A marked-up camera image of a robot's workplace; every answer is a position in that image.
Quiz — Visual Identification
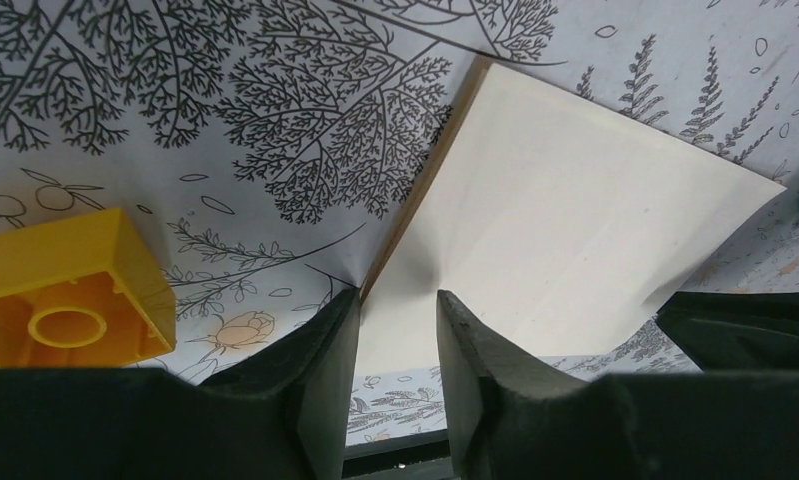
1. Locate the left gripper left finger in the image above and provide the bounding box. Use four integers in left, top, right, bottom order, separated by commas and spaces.
0, 289, 360, 479

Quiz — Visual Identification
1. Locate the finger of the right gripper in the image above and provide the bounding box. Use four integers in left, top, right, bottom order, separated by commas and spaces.
655, 292, 799, 371

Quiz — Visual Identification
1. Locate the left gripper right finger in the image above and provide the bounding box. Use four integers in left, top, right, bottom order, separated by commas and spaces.
436, 290, 799, 479

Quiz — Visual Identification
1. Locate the beige lined letter paper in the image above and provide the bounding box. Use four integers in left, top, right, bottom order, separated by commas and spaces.
355, 59, 783, 376

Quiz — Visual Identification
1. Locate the orange square toy brick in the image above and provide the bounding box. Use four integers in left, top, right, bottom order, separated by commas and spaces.
0, 208, 177, 368

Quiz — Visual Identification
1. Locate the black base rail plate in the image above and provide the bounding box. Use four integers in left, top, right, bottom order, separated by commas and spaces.
341, 432, 456, 480

